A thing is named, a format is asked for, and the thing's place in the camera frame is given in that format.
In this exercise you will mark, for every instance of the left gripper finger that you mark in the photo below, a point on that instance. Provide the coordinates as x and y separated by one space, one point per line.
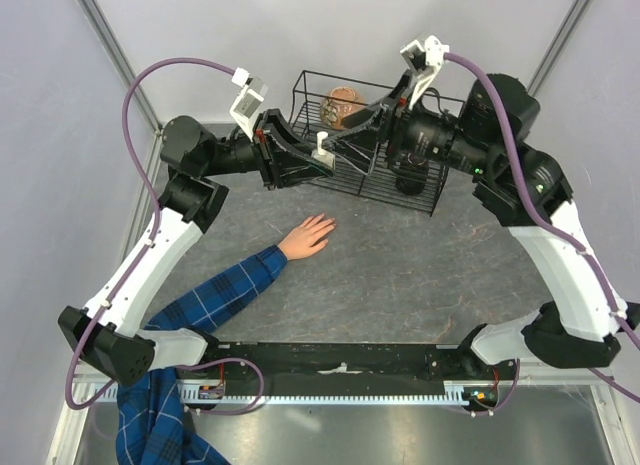
287 140
296 175

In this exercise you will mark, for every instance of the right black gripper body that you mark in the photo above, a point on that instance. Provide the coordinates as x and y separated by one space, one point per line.
395 127

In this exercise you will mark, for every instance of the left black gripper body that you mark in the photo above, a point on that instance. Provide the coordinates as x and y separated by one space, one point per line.
271 159

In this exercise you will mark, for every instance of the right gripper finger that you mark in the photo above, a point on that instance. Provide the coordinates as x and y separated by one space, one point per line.
361 158
362 127

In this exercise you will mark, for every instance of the nail polish bottle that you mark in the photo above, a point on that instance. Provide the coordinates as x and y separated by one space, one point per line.
325 157

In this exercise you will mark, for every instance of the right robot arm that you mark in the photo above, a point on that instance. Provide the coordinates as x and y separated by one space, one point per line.
528 193

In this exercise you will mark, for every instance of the blue plaid sleeve forearm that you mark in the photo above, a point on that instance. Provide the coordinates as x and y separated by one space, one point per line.
151 427

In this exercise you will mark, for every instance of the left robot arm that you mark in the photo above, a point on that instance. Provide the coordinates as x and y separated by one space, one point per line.
106 332

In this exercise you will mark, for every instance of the mannequin hand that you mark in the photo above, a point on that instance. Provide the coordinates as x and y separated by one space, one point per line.
308 238

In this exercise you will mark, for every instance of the brown ceramic bowl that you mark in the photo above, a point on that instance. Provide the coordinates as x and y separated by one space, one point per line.
340 103

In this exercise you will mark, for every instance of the black mug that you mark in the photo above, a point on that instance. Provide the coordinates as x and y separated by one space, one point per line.
411 175

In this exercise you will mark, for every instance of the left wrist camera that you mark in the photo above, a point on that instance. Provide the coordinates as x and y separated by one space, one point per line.
244 110

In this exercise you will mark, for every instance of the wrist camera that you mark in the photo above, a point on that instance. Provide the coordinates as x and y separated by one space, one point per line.
244 110
425 57

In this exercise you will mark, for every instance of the black wire rack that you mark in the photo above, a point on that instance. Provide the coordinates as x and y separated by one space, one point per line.
320 102

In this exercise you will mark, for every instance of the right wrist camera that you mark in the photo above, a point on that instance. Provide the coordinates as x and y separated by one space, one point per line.
425 57

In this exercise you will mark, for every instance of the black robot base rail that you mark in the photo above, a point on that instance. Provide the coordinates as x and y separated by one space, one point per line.
277 373

